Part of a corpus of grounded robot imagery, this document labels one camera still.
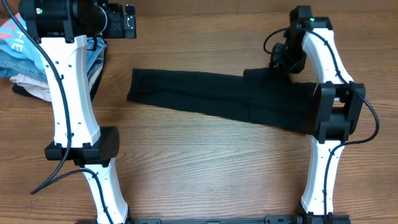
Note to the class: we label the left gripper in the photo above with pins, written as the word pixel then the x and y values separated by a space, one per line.
pixel 117 31

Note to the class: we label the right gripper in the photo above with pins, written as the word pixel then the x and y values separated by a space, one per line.
pixel 277 58

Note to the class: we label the black t-shirt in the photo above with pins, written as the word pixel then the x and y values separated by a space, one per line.
pixel 260 96

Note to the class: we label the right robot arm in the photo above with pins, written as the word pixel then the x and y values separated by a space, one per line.
pixel 333 114

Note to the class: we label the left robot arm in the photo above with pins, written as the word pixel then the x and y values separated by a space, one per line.
pixel 60 30

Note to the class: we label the folded blue jeans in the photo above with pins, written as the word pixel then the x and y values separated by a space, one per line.
pixel 94 59

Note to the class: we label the folded beige garment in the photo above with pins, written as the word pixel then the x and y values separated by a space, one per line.
pixel 34 87

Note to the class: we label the light blue printed t-shirt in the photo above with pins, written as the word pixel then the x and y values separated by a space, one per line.
pixel 18 40

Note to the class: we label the folded black garment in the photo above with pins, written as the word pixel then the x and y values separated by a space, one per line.
pixel 96 84

